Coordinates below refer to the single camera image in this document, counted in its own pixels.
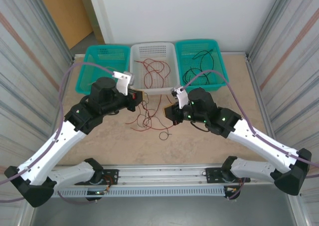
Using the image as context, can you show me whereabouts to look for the thin black cable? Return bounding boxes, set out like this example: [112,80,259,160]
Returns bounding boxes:
[138,95,173,141]

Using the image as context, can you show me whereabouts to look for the thick black cable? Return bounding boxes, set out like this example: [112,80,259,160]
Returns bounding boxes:
[182,48,215,86]

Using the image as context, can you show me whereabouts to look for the teal plastic basket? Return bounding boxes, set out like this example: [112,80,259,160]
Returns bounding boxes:
[75,44,131,96]
[174,38,230,93]

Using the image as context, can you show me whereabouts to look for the white plastic basket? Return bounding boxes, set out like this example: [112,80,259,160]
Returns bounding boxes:
[129,41,181,96]

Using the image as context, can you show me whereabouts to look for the wooden door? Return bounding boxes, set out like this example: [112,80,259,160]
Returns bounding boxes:
[34,0,105,49]

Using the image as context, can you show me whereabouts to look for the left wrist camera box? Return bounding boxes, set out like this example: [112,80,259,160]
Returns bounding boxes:
[112,70,136,96]

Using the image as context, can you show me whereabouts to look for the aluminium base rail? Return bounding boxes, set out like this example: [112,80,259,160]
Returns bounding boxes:
[29,163,299,188]

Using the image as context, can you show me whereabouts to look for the grey slotted cable duct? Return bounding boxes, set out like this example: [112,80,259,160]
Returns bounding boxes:
[36,187,226,199]

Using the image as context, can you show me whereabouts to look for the white door frame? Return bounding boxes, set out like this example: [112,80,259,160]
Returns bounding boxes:
[86,0,114,45]

